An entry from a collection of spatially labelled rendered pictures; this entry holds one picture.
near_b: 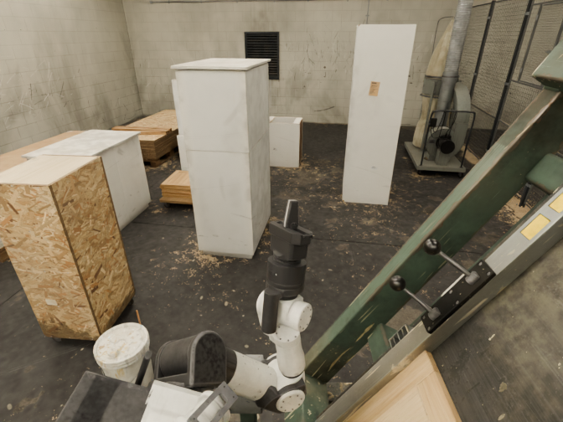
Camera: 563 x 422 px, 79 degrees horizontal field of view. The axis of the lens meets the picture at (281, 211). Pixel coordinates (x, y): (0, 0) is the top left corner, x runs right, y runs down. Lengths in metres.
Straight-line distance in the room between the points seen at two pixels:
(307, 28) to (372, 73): 4.58
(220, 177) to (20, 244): 1.48
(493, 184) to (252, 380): 0.77
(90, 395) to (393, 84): 3.92
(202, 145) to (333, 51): 5.96
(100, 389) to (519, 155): 1.03
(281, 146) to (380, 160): 1.86
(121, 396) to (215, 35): 8.63
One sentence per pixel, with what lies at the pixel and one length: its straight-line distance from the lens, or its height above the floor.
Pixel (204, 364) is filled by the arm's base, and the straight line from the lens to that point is 0.81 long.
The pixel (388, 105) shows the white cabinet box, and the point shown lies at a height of 1.24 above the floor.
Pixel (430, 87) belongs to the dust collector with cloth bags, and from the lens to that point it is 6.33.
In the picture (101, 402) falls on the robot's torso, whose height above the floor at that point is 1.40.
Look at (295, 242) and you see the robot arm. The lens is 0.72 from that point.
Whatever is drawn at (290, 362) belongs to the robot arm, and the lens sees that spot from 0.93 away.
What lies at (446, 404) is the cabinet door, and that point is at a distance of 0.86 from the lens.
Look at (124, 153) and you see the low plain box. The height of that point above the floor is 0.80.
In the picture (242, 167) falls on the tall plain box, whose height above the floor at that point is 0.96.
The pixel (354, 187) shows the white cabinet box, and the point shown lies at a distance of 4.49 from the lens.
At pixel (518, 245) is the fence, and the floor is 1.59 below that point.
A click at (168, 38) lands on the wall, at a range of 9.49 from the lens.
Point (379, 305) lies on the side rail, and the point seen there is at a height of 1.22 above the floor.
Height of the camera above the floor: 1.97
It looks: 27 degrees down
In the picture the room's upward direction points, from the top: straight up
